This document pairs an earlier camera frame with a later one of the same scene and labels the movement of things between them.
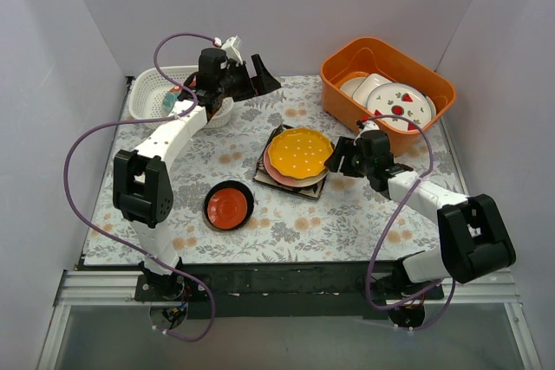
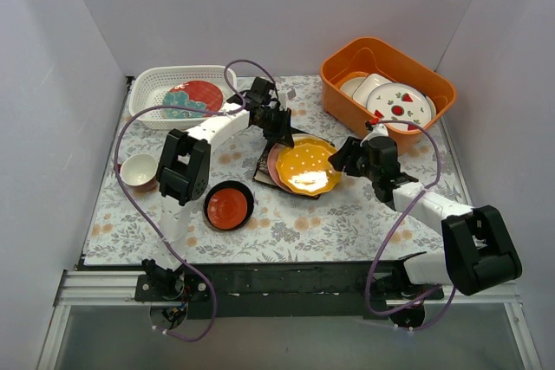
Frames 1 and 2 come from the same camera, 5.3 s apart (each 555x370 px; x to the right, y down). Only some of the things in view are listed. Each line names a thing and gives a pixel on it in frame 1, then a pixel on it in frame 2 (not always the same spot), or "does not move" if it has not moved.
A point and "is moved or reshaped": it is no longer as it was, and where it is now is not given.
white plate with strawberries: [405, 100] does not move
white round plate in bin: [350, 85] does not move
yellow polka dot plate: [299, 152] is moved or reshaped
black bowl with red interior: [228, 204] does not move
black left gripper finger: [264, 81] -> [282, 131]
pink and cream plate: [285, 180] -> [271, 159]
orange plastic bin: [376, 55] does not move
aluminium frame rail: [86, 288] does not move
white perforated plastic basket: [151, 86] does not move
